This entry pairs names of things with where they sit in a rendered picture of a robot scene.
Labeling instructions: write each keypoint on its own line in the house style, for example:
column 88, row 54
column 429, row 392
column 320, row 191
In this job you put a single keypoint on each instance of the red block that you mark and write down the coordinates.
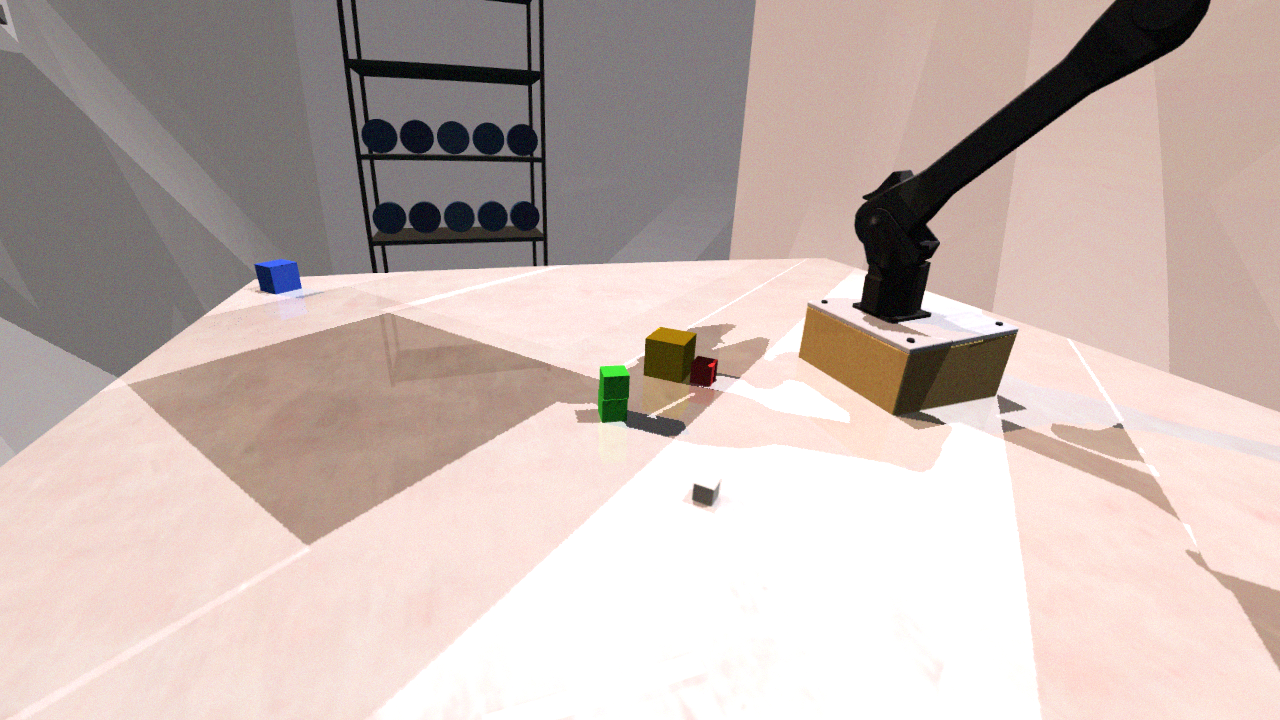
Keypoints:
column 703, row 371

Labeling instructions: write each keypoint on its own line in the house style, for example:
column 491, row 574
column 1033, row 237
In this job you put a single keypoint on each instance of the green block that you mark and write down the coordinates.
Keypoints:
column 612, row 410
column 614, row 382

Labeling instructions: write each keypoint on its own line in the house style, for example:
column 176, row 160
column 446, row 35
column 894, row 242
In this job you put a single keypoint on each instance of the blue cube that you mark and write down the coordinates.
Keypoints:
column 278, row 277

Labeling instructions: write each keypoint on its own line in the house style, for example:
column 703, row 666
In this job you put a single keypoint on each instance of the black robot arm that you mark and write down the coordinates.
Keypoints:
column 892, row 223

